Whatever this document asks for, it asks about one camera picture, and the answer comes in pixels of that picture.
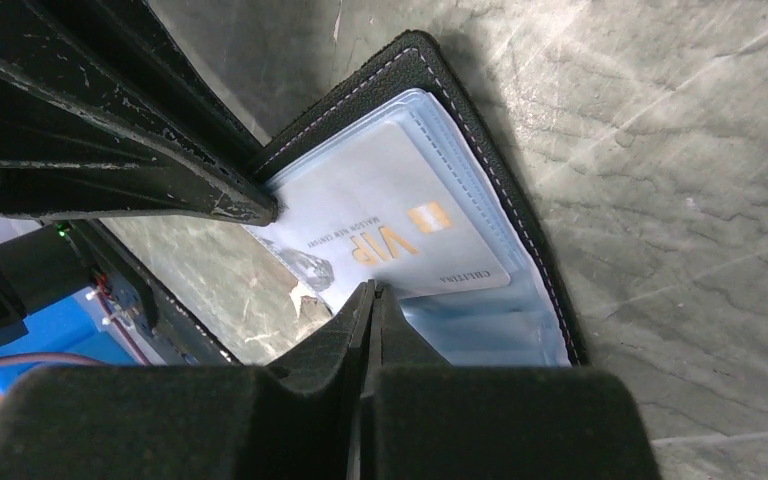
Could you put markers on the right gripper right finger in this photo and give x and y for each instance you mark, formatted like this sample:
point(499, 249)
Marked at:
point(423, 418)

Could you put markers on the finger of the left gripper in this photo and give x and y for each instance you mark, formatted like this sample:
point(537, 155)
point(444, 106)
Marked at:
point(103, 115)

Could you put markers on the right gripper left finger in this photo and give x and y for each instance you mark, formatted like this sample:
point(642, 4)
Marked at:
point(294, 418)

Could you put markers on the black leather card holder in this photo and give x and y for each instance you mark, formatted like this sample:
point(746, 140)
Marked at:
point(531, 321)

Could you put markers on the silver credit card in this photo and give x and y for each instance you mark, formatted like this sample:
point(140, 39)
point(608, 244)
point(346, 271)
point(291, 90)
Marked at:
point(368, 206)

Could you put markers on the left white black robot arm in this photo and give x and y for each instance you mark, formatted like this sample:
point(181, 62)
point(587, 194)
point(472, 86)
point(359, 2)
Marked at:
point(61, 257)

